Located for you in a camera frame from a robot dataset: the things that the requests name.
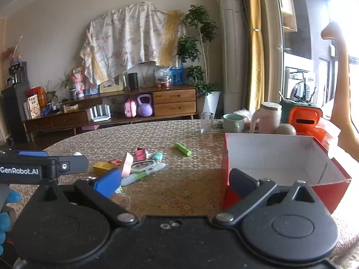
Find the white planter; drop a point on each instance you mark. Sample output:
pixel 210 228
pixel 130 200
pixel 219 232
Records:
pixel 211 103

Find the washing machine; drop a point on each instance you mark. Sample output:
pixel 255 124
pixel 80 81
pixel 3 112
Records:
pixel 297 82

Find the small clear bottle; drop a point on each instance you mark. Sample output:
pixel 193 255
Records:
pixel 121 199

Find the blue bottle pack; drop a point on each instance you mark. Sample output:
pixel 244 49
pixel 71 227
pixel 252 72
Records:
pixel 177 74

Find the pink toy suitcase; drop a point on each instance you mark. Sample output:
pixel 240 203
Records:
pixel 130 108

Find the yellow curtain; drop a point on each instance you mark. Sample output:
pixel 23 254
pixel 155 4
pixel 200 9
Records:
pixel 255 61

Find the photo frame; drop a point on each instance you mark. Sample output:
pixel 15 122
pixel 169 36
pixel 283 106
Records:
pixel 111 85

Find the clear drinking glass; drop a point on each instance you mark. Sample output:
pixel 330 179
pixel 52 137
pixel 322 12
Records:
pixel 207 123

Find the wooden wall cabinet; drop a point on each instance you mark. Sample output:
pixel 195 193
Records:
pixel 286 2

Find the white green pen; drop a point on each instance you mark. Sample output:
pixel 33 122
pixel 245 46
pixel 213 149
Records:
pixel 143 175

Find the green mug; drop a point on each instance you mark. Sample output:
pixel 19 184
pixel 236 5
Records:
pixel 232 123

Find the white brown carton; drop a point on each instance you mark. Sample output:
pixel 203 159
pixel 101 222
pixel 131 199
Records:
pixel 34 107

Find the flat pink box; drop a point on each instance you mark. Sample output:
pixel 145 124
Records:
pixel 90 127

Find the beige round container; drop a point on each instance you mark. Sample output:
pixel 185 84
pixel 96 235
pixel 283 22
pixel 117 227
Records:
pixel 286 129

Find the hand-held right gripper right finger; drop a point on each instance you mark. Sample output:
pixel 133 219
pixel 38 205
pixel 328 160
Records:
pixel 241 180

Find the orange red carton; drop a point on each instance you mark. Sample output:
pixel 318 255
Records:
pixel 38 95

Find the tall green plant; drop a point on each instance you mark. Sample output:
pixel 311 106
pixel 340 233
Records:
pixel 200 22

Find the person's left hand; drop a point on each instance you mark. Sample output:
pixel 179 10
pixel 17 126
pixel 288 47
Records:
pixel 14 196

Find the green orange tissue box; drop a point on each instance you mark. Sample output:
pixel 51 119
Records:
pixel 304 117

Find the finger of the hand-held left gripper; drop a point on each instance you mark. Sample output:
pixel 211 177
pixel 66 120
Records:
pixel 73 164
pixel 32 153

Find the small cardboard box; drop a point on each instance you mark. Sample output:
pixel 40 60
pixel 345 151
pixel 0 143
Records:
pixel 71 108

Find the cream lidded mug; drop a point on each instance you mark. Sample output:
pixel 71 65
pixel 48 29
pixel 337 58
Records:
pixel 267 117

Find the orange white tissue packet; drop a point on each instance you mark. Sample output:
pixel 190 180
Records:
pixel 328 134

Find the black speaker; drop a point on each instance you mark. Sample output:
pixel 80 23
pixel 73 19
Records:
pixel 133 80

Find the printed cloth cover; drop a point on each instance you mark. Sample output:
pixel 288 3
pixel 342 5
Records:
pixel 126 39

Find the white router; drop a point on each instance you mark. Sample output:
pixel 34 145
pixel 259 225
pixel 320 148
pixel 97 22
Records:
pixel 100 115

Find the purple kettlebell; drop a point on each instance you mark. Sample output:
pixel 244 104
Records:
pixel 145 108

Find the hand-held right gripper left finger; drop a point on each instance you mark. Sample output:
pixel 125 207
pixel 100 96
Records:
pixel 108 182

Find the yellow carton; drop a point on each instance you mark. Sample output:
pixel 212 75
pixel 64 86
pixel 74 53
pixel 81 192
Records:
pixel 103 168

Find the pink doll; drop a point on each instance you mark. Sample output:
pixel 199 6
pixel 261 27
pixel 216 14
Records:
pixel 77 82

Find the wooden sideboard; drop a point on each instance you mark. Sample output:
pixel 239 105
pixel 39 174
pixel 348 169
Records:
pixel 174 101

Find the small red trinket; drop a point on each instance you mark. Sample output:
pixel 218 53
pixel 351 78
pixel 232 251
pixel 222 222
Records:
pixel 115 162

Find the salmon pink round disc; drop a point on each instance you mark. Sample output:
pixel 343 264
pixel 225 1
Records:
pixel 127 164

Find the black cabinet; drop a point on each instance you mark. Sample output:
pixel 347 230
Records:
pixel 15 106

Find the red cardboard box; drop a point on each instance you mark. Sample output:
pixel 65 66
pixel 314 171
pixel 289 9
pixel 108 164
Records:
pixel 280 151

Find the clear knotted plastic bag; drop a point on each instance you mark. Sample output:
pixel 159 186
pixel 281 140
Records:
pixel 162 75

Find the green tube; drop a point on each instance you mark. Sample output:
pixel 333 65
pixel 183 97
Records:
pixel 183 149

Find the beige tower air conditioner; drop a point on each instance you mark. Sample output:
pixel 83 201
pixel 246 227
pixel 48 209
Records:
pixel 232 47

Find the small potted plant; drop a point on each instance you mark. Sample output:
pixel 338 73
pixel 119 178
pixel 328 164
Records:
pixel 66 85
pixel 52 94

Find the small grey round cap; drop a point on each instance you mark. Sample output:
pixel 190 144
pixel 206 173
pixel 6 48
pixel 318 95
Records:
pixel 77 153

